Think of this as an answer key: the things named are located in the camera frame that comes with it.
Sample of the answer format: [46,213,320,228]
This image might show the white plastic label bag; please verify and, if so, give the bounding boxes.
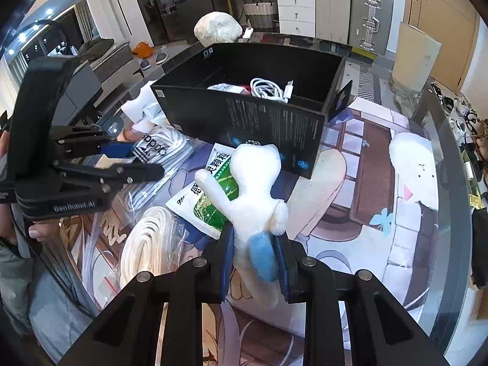
[122,81,165,134]

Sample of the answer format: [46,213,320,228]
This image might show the white plush toy blue wings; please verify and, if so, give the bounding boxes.
[214,144,289,309]

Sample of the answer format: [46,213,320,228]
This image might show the shoe rack with shoes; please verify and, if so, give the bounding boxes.
[431,81,487,206]

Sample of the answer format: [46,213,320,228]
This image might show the green white medicine packet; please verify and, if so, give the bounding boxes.
[166,144,239,239]

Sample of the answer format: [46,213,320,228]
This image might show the adidas striped bagged garment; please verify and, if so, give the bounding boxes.
[122,126,194,212]

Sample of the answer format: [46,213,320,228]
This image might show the black refrigerator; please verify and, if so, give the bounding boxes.
[137,0,214,45]

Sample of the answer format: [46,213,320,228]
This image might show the person's left hand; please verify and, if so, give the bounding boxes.
[0,131,59,245]

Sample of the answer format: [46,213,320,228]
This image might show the wooden door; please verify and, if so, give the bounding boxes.
[404,0,479,93]

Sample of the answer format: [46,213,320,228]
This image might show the bagged white rope coil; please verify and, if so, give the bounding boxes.
[118,206,192,294]

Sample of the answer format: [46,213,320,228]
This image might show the black cardboard box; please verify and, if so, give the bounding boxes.
[151,43,352,178]

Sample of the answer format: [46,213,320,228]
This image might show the beige suitcase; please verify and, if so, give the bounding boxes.
[315,0,351,45]

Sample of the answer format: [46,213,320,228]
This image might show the white woven basket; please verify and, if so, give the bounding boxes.
[243,0,277,30]

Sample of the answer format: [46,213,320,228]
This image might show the white charging cable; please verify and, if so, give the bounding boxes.
[249,77,296,104]

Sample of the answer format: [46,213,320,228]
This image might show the beige cylindrical bin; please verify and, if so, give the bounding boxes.
[391,22,442,93]

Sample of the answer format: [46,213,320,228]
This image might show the white wrapped bundle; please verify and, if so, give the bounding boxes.
[194,12,242,47]

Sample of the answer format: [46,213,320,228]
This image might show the silver aluminium suitcase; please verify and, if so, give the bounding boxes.
[348,0,394,56]

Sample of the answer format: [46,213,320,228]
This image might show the anime print table mat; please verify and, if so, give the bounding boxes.
[72,98,438,365]

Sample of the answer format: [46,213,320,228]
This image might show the small white red bottle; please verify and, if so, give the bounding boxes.
[242,27,254,40]

